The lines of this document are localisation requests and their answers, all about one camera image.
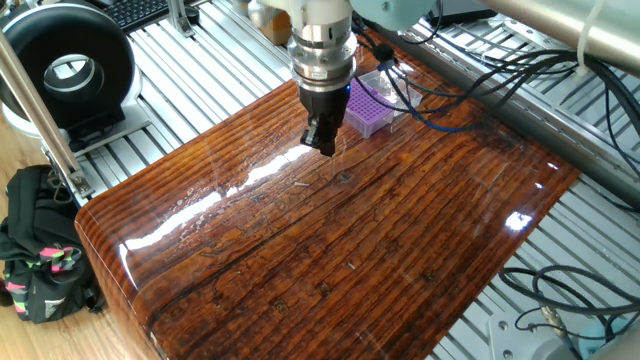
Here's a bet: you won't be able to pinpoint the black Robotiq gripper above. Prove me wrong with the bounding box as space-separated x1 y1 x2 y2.
298 82 351 158

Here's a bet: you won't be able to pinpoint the clear plastic box lid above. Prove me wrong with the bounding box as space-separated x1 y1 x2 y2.
357 68 424 121

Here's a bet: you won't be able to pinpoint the brown cardboard box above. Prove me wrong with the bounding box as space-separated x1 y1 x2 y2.
259 8 294 47

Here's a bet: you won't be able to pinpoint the black keyboard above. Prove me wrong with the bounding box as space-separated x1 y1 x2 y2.
101 0 172 33

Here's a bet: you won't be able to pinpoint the black gripper cable with plug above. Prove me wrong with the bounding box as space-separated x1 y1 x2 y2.
349 14 501 101

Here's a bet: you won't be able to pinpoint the blue cable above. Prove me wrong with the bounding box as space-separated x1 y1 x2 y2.
352 59 501 135

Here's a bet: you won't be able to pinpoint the short aluminium post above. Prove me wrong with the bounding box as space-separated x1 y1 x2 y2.
167 0 197 39

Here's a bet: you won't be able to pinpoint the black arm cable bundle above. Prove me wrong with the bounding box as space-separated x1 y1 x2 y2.
479 47 640 181

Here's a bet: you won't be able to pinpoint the silver robot mount plate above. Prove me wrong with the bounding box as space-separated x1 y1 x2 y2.
487 310 571 360

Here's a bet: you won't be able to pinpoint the aluminium frame post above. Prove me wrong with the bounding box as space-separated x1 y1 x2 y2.
0 29 96 201

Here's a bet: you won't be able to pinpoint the white cable tie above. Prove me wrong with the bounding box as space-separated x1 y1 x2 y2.
576 0 609 77

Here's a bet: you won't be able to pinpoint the black backpack with pink straps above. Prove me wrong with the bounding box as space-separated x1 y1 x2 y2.
0 164 107 325

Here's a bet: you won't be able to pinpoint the black round ring light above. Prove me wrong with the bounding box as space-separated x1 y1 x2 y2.
0 2 151 154

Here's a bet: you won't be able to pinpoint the black looped base cables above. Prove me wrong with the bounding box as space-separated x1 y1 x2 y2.
498 263 640 346

